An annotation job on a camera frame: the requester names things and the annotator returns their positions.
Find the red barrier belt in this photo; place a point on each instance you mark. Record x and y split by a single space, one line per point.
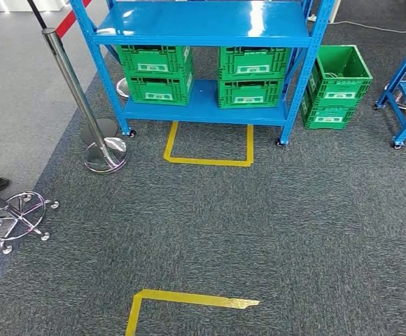
70 18

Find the white lit display block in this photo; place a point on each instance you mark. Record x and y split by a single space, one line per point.
24 4

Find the black round stool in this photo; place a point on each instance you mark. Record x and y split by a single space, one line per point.
17 218

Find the black stanchion with round base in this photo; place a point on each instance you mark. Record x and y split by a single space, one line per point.
100 127

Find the chrome round stanchion base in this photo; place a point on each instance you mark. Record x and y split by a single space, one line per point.
400 99

